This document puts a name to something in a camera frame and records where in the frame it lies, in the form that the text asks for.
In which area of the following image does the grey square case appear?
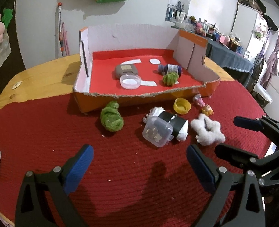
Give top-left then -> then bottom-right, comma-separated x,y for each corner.
115,64 -> 138,79

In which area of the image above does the red knitted table mat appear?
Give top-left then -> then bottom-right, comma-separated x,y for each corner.
0,79 -> 273,227

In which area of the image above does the pink toy figurine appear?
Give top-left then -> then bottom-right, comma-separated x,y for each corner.
192,94 -> 206,107

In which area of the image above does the orange grey broom handle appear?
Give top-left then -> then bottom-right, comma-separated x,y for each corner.
57,2 -> 64,57

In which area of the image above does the white tall cabinet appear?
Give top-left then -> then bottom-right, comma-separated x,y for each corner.
231,0 -> 268,61

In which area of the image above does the orange white cardboard box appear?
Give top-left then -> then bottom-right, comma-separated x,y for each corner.
73,24 -> 220,113

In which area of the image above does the white black cloth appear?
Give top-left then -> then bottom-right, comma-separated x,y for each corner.
142,107 -> 189,142

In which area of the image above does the clear round lid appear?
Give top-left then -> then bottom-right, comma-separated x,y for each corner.
120,74 -> 141,90

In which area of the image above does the dark purple bottle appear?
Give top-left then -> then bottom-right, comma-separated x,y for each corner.
157,64 -> 182,76

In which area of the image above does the clear small plastic box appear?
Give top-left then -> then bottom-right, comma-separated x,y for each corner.
142,116 -> 173,148

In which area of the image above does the small green fuzzy scrunchie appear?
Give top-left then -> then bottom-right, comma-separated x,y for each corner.
163,72 -> 180,86

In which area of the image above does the large green fuzzy scrunchie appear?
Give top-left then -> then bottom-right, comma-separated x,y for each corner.
100,101 -> 124,132

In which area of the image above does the red felt box liner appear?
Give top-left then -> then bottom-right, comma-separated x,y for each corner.
89,48 -> 205,97

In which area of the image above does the dark cloth side table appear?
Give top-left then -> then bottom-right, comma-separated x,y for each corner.
194,34 -> 254,78

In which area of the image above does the white fluffy star scrunchie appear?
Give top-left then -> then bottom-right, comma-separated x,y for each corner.
190,114 -> 226,146

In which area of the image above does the green plush toy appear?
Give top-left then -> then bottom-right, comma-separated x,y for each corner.
1,8 -> 13,28

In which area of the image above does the yellow bottle cap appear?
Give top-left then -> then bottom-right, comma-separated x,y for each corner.
173,98 -> 191,115

